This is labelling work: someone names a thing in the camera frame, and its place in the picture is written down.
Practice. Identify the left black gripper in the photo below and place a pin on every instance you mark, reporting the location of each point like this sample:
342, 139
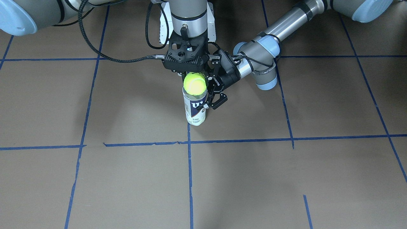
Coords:
228, 73

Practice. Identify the yellow tennis ball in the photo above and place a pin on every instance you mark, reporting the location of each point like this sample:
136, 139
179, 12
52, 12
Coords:
194, 83

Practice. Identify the clear tennis ball can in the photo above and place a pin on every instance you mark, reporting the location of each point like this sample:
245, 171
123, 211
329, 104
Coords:
194, 116

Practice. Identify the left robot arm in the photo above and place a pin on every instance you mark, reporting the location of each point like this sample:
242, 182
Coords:
259, 56

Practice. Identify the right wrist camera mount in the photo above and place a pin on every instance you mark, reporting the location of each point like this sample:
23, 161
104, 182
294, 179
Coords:
190, 55

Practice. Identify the white pedestal column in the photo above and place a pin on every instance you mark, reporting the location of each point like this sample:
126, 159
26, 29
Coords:
196, 15

